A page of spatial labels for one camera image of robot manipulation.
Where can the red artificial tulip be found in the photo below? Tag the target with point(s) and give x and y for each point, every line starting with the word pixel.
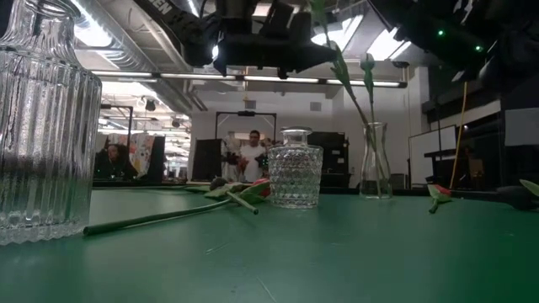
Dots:
pixel 147 219
pixel 440 191

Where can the whiteboard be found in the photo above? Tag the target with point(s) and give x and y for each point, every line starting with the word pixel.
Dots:
pixel 429 155

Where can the black table border frame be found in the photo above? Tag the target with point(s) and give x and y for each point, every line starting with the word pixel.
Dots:
pixel 412 192

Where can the silver air duct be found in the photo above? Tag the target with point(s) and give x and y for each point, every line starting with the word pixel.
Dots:
pixel 126 42

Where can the black cabinet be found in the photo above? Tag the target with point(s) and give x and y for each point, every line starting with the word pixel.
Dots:
pixel 334 160

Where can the long ceiling light strip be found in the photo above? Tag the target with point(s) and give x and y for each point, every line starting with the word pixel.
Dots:
pixel 198 76

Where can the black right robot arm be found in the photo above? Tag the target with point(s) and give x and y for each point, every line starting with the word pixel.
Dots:
pixel 442 17

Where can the diamond-cut glass vase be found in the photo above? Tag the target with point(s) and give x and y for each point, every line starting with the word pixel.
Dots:
pixel 295 177

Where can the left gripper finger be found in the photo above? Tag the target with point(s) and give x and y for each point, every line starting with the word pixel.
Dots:
pixel 311 54
pixel 236 56

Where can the white artificial tulip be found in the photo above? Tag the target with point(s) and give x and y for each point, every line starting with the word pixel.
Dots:
pixel 318 10
pixel 367 62

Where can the ribbed glass vase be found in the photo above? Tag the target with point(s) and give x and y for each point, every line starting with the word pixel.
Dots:
pixel 46 147

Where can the green table mat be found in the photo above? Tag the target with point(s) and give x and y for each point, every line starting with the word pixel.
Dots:
pixel 337 252

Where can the black panel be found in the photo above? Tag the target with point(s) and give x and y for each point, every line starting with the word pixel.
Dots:
pixel 206 160

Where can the tall smooth glass vase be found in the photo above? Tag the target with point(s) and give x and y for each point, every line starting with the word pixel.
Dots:
pixel 376 177

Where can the green artificial flower stem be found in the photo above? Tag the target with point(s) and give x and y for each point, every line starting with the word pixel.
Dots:
pixel 343 73

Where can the person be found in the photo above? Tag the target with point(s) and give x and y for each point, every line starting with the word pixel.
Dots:
pixel 252 160
pixel 113 162

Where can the black artificial tulip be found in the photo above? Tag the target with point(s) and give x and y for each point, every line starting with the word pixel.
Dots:
pixel 516 198
pixel 218 183

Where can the patterned fabric panel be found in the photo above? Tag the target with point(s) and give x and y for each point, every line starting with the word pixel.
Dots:
pixel 143 153

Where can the black gantry frame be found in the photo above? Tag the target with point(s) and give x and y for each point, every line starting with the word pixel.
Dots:
pixel 246 113

